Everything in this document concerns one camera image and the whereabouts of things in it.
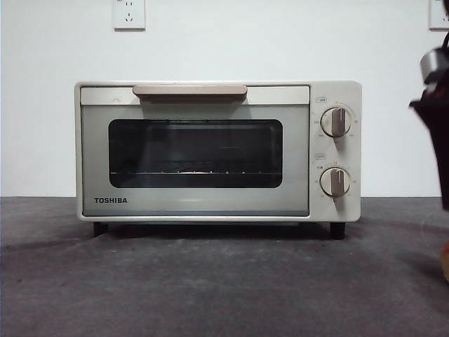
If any golden brown bread loaf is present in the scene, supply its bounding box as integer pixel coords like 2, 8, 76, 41
438, 238, 449, 284

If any glass oven door with handle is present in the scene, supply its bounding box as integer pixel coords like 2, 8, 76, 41
80, 84, 311, 218

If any cream toaster oven housing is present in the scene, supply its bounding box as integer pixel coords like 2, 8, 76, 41
74, 79, 363, 240

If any cream temperature knob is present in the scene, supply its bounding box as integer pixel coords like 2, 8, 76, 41
320, 106, 355, 139

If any cream timer knob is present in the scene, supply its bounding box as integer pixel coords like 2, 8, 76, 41
319, 166, 353, 199

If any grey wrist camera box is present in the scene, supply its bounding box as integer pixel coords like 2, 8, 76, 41
420, 48, 449, 77

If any white wall socket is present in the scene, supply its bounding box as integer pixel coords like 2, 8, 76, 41
112, 0, 147, 31
428, 0, 449, 31

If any metal wire oven rack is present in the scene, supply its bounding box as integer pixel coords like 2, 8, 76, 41
110, 169, 282, 176

